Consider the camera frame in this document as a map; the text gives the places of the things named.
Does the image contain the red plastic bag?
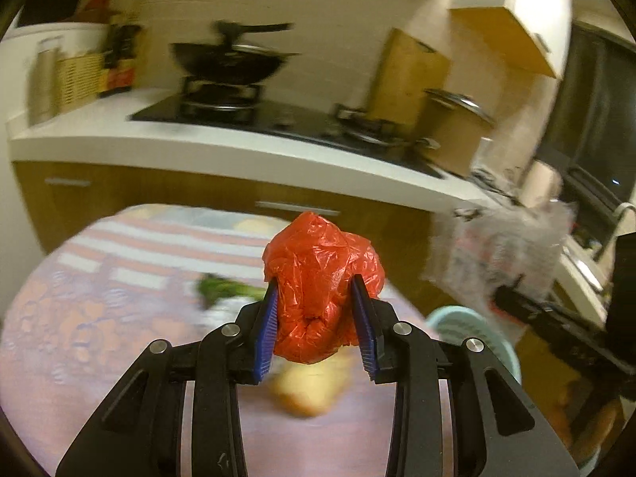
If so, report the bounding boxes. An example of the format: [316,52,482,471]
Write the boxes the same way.
[262,211,385,365]

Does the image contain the clear plastic bag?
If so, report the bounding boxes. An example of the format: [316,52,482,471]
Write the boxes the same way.
[423,200,574,314]

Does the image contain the light blue trash basket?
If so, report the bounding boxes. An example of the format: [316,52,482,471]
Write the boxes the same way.
[426,305,522,383]

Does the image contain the yellow fruit scrap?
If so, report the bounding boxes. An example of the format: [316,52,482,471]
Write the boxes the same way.
[268,349,354,418]

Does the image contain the green vegetable scrap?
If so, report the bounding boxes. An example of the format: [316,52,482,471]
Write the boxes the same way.
[196,273,265,309]

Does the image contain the white electric kettle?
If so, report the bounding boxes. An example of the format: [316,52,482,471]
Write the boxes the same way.
[518,161,562,208]

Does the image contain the pink floral tablecloth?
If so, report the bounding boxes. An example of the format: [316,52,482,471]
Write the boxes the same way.
[0,202,458,477]

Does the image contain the beige rice cooker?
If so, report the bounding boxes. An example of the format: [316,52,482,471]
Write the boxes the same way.
[412,88,495,178]

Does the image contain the gas stove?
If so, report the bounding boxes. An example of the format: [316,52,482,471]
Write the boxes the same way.
[129,76,442,179]

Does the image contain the wooden base cabinets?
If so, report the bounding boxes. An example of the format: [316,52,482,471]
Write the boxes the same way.
[13,161,441,312]

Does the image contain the wooden cutting board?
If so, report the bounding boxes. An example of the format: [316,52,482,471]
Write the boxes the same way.
[365,28,452,128]

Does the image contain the black wok with lid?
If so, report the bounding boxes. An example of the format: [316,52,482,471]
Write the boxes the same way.
[170,21,297,86]

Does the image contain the sauce bottles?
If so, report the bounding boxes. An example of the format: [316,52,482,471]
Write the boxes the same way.
[97,24,142,98]

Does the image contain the woven basket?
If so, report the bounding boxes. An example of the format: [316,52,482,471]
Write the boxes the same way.
[56,53,103,114]

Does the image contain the black power cable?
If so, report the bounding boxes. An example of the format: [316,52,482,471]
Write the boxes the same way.
[469,166,523,205]

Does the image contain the yellow wall cabinet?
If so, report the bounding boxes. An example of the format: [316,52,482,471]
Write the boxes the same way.
[448,0,571,80]

